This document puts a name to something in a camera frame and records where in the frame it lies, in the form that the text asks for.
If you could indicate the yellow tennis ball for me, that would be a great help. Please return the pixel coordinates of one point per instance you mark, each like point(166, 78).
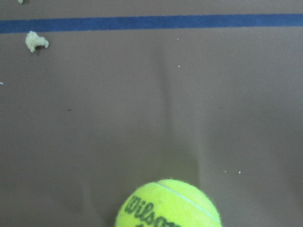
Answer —
point(168, 203)

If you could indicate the yellow foam crumb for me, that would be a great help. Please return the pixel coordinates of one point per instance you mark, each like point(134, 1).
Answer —
point(33, 40)

